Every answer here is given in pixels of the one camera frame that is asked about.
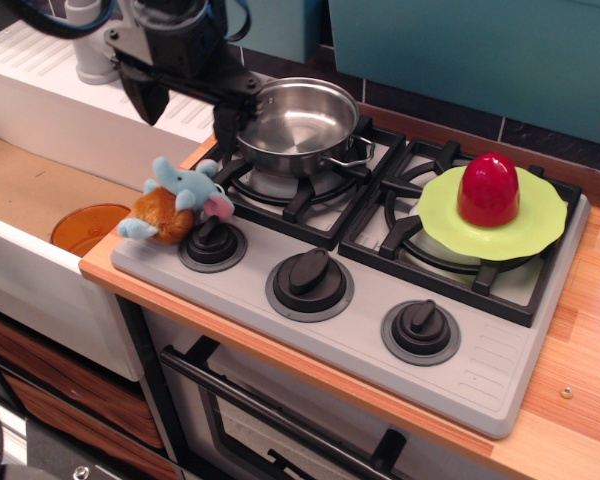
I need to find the black burner grate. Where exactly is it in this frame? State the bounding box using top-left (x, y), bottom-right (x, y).
top-left (339, 140), bottom-right (589, 327)
top-left (191, 115), bottom-right (407, 250)

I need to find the black left stove knob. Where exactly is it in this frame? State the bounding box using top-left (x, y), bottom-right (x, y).
top-left (178, 217), bottom-right (247, 274)

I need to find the black left burner grate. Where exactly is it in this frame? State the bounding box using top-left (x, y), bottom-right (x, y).
top-left (191, 115), bottom-right (407, 250)

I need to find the stainless steel pot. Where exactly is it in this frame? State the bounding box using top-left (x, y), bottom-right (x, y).
top-left (237, 77), bottom-right (376, 179)

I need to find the black right stove knob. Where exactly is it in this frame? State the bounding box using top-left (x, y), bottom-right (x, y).
top-left (381, 299), bottom-right (461, 367)

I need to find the orange plastic bowl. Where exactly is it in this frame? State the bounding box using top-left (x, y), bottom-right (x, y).
top-left (50, 203), bottom-right (130, 257)

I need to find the grey toy stove top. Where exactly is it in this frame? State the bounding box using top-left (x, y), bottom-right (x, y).
top-left (109, 119), bottom-right (592, 441)

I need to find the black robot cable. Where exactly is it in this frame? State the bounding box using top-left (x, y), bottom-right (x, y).
top-left (9, 0), bottom-right (126, 39)

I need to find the blue stuffed elephant toy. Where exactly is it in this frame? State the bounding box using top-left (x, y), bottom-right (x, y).
top-left (117, 157), bottom-right (235, 245)

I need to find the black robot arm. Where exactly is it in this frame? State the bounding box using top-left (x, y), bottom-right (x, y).
top-left (105, 1), bottom-right (261, 160)

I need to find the red plastic sweet potato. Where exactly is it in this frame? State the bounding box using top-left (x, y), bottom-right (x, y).
top-left (457, 152), bottom-right (520, 228)

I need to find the black stove knob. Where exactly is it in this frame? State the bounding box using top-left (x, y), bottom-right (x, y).
top-left (178, 217), bottom-right (247, 274)
top-left (381, 299), bottom-right (461, 367)
top-left (265, 248), bottom-right (355, 323)

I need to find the oven door with handle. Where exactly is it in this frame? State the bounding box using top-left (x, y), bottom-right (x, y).
top-left (160, 337), bottom-right (487, 479)

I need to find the black right burner grate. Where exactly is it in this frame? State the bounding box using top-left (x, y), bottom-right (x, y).
top-left (339, 140), bottom-right (589, 327)

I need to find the white toy sink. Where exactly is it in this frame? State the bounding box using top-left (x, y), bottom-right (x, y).
top-left (0, 21), bottom-right (213, 381)

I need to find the wooden drawer front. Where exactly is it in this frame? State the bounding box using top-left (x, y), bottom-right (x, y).
top-left (0, 313), bottom-right (178, 479)

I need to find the black middle stove knob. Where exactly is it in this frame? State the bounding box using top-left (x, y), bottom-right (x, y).
top-left (265, 248), bottom-right (355, 323)

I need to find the lime green plate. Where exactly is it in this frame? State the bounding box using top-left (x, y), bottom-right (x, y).
top-left (416, 165), bottom-right (568, 262)

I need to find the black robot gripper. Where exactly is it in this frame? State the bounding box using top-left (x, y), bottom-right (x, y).
top-left (105, 19), bottom-right (261, 159)

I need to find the grey toy faucet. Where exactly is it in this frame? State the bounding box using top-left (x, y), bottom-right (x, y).
top-left (64, 0), bottom-right (123, 85)

